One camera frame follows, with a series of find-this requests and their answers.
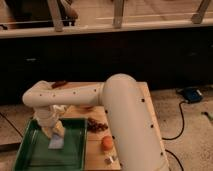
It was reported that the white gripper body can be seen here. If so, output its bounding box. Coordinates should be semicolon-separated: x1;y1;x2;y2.
34;106;62;138

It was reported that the silver metal fork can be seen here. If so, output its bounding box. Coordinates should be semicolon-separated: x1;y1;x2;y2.
105;155;117;165

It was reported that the black power cable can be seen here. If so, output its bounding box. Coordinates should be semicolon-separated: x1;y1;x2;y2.
162;99;186;171

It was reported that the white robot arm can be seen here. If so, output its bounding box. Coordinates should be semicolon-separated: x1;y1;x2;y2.
22;74;169;171

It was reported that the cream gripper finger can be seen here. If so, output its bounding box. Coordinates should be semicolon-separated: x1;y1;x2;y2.
53;123;65;137

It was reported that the orange round fruit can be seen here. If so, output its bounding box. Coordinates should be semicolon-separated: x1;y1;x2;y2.
101;136;114;151

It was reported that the dark red sausage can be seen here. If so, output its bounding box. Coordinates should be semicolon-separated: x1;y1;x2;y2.
51;81;67;89

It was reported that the bunch of dark grapes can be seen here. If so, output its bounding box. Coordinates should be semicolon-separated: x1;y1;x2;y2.
87;117;108;133

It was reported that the blue power box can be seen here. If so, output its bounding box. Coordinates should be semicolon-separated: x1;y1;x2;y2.
182;88;203;103

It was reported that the green plastic tray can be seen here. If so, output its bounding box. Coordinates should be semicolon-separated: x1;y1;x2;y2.
12;118;87;171

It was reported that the dark cabinet with counter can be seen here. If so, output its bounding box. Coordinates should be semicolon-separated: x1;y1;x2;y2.
0;26;213;104

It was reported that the light blue sponge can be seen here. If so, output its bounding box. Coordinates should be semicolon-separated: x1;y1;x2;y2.
48;136;64;149

